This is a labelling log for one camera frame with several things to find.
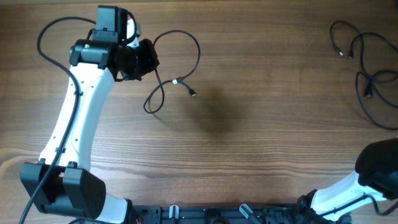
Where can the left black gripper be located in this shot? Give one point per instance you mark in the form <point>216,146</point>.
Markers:
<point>146,45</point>

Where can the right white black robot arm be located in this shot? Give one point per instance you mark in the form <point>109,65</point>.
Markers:
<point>373,180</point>

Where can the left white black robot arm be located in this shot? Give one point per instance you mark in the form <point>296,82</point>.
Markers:
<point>60,182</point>

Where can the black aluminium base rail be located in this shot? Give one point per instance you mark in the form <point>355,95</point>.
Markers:
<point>243,214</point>

